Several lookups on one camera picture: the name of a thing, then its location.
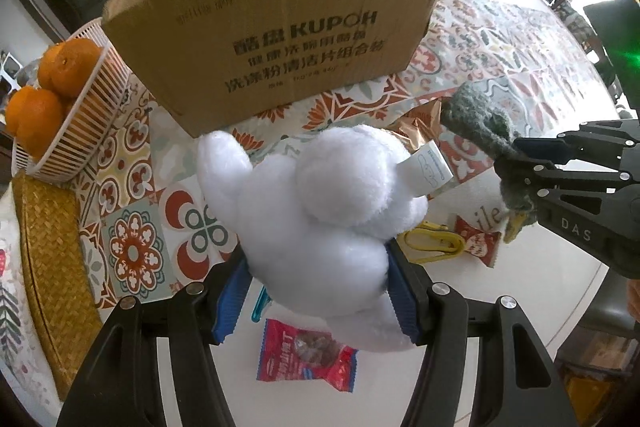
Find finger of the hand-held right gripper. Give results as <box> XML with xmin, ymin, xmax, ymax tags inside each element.
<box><xmin>494</xmin><ymin>161</ymin><xmax>640</xmax><ymax>279</ymax></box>
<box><xmin>514</xmin><ymin>119</ymin><xmax>640</xmax><ymax>182</ymax></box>

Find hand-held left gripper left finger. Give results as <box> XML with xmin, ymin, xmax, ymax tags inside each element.
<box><xmin>56</xmin><ymin>252</ymin><xmax>253</xmax><ymax>427</ymax></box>

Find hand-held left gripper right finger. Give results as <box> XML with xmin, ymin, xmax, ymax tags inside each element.
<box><xmin>385</xmin><ymin>237</ymin><xmax>573</xmax><ymax>427</ymax></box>

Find teal clip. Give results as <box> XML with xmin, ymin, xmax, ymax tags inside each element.
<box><xmin>250</xmin><ymin>287</ymin><xmax>273</xmax><ymax>324</ymax></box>

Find red snack packet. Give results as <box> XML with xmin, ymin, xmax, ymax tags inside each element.
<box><xmin>256</xmin><ymin>318</ymin><xmax>361</xmax><ymax>394</ymax></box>

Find red and white candy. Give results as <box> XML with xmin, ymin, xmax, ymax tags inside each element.
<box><xmin>454</xmin><ymin>214</ymin><xmax>502</xmax><ymax>269</ymax></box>

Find grey plush toy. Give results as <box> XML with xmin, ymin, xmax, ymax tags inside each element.
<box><xmin>440</xmin><ymin>81</ymin><xmax>543</xmax><ymax>243</ymax></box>

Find white plush toy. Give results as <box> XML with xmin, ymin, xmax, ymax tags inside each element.
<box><xmin>196</xmin><ymin>123</ymin><xmax>457</xmax><ymax>353</ymax></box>

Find bronze snack packet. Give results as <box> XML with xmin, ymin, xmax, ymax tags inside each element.
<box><xmin>387</xmin><ymin>97</ymin><xmax>453</xmax><ymax>152</ymax></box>

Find cardboard box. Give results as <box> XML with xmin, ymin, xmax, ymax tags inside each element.
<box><xmin>101</xmin><ymin>0</ymin><xmax>457</xmax><ymax>138</ymax></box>

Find chair with patterned cushion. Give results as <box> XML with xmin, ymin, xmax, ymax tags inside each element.
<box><xmin>552</xmin><ymin>0</ymin><xmax>608</xmax><ymax>58</ymax></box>

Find patterned tablecloth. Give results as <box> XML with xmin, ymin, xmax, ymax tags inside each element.
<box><xmin>65</xmin><ymin>0</ymin><xmax>626</xmax><ymax>427</ymax></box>

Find yellow woven tissue box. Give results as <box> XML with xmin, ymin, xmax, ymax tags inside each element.
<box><xmin>12</xmin><ymin>172</ymin><xmax>106</xmax><ymax>400</ymax></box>

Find white plastic basket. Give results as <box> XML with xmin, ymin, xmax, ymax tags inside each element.
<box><xmin>11</xmin><ymin>18</ymin><xmax>135</xmax><ymax>182</ymax></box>

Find orange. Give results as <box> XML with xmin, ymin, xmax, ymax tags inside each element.
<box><xmin>5</xmin><ymin>87</ymin><xmax>65</xmax><ymax>162</ymax></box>
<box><xmin>39</xmin><ymin>38</ymin><xmax>104</xmax><ymax>98</ymax></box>

